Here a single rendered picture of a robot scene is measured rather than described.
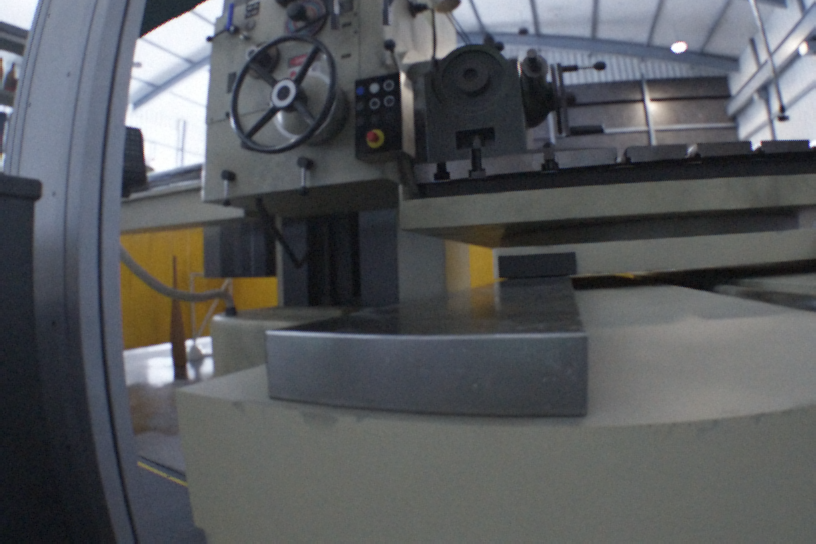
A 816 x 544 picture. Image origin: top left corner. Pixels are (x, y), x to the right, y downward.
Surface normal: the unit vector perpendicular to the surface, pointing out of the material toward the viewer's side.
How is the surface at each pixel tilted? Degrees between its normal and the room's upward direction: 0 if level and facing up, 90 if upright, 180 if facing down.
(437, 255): 90
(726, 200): 90
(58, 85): 90
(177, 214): 90
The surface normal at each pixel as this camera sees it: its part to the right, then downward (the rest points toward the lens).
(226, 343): -0.55, -0.04
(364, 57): -0.33, -0.06
